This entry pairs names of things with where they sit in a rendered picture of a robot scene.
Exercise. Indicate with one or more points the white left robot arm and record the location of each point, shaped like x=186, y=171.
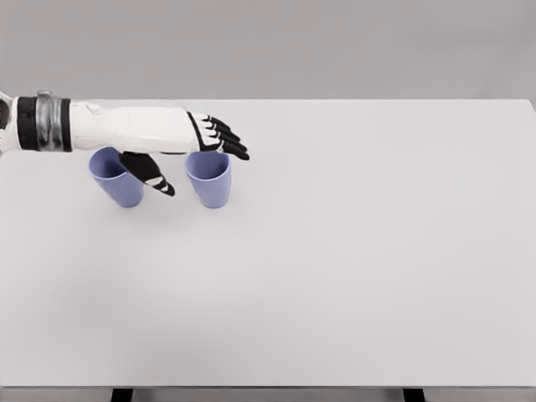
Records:
x=50, y=123

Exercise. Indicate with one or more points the blue plastic cup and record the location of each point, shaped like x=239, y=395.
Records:
x=211, y=180
x=119, y=184

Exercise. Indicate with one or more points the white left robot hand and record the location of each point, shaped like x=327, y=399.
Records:
x=159, y=130

